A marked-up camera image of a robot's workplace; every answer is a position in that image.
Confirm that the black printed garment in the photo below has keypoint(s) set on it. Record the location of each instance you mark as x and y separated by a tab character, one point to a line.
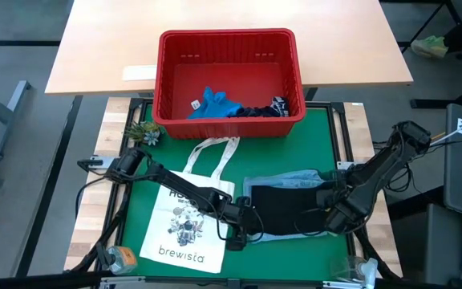
259	112

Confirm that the small potted plant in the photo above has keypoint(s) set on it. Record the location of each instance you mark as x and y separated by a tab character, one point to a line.
144	133

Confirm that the green table mat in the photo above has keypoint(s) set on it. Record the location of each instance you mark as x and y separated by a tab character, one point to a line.
287	156

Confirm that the white rectangular label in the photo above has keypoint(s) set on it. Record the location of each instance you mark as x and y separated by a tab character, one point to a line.
139	72

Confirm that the clear bottle orange label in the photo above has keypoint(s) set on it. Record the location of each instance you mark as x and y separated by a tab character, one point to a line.
124	261

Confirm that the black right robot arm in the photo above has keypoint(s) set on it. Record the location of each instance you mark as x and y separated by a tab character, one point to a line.
379	168

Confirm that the clear spray bottle white nozzle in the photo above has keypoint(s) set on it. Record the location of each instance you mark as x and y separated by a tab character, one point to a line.
365	269

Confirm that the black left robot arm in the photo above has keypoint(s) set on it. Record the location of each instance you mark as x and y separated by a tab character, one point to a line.
175	182

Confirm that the red plastic laundry bin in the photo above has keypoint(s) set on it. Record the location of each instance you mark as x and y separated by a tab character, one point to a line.
223	52

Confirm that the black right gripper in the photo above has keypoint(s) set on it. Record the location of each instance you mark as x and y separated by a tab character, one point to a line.
341	210

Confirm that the person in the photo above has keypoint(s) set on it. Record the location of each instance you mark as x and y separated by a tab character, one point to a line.
429	47

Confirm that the grey metal desk leg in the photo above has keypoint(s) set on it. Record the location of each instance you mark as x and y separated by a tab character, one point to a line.
10	108

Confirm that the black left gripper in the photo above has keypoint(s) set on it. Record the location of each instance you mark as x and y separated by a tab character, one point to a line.
243	218

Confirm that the white printed tote bag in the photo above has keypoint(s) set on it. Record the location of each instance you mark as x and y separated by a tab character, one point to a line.
175	253

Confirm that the black metal stand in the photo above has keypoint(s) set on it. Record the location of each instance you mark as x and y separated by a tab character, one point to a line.
431	103

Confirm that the light blue denim garment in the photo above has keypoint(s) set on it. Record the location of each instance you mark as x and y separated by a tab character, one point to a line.
287	178

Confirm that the bright blue cloth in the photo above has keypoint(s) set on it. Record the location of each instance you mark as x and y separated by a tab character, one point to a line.
215	108

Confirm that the plain black cloth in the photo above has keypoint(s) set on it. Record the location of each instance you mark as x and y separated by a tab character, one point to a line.
283	208

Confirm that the light wooden desk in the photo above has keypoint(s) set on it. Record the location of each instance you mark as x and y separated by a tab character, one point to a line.
134	32

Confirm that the black metal table frame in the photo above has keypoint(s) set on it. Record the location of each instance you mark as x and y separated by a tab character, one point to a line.
337	108

